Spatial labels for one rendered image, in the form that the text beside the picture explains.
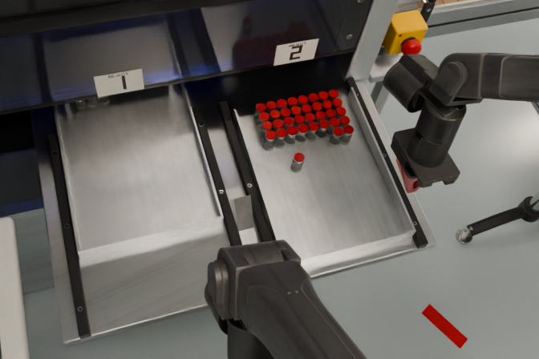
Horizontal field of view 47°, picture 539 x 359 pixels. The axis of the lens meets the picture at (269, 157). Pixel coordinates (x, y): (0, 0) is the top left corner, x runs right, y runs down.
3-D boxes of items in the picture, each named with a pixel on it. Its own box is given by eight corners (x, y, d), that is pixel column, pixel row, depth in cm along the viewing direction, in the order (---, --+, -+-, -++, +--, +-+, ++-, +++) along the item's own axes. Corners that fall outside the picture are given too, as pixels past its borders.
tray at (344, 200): (233, 118, 127) (233, 109, 124) (349, 96, 133) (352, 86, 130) (281, 271, 112) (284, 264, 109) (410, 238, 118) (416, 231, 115)
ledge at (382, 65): (347, 36, 144) (349, 31, 143) (397, 28, 147) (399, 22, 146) (369, 82, 138) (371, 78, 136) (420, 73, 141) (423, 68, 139)
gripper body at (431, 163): (427, 131, 98) (439, 99, 92) (458, 181, 92) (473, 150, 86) (390, 139, 96) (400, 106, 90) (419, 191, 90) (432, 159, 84)
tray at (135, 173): (54, 105, 124) (50, 94, 121) (181, 82, 130) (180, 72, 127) (80, 259, 109) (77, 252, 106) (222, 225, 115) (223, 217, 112)
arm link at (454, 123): (446, 120, 81) (477, 106, 83) (413, 87, 85) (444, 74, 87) (431, 153, 87) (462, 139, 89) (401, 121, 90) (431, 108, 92)
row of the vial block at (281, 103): (252, 116, 128) (253, 103, 124) (332, 100, 132) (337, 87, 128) (255, 124, 127) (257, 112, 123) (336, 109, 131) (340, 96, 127)
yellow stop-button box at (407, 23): (374, 30, 133) (383, 7, 127) (405, 26, 135) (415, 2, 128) (388, 58, 129) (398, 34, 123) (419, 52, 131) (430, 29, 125)
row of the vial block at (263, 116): (255, 125, 127) (257, 112, 123) (336, 109, 131) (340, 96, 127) (258, 134, 126) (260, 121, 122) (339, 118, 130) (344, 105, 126)
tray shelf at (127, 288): (31, 114, 125) (29, 110, 123) (348, 58, 141) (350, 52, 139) (64, 346, 103) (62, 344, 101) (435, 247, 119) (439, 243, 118)
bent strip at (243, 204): (233, 211, 116) (234, 198, 111) (248, 208, 117) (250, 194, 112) (253, 281, 110) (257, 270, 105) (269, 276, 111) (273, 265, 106)
